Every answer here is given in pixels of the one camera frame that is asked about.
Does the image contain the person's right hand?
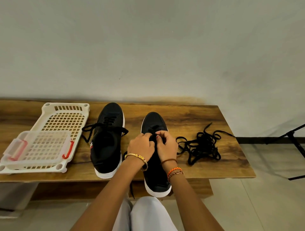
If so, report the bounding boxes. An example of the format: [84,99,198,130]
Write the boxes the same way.
[155,130,179,165]

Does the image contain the person's left hand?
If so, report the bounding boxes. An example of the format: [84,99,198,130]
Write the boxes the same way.
[127,133,156,163]

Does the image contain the black sneaker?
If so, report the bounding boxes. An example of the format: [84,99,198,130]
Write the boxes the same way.
[89,102,126,180]
[140,111,173,199]

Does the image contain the black shoelace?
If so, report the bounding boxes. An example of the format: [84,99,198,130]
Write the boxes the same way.
[175,132,222,167]
[175,122,237,167]

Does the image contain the person's right forearm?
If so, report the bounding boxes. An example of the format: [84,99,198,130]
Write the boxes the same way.
[164,162,225,231]

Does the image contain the person's left forearm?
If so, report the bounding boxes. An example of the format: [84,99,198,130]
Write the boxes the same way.
[71,156,147,231]

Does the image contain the white plastic lattice basket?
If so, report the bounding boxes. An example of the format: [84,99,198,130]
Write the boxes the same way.
[0,102,91,175]

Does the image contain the black tripod stand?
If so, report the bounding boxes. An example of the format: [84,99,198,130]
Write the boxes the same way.
[266,123,305,182]

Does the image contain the white box under table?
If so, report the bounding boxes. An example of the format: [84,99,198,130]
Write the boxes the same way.
[0,181,39,219]

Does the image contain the gold bracelet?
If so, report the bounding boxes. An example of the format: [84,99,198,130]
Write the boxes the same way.
[123,152,149,172]

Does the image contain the orange braided bracelet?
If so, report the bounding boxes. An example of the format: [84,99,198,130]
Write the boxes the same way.
[166,167,185,182]

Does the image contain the clear container with red handles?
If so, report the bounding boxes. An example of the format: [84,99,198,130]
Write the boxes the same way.
[2,129,76,167]

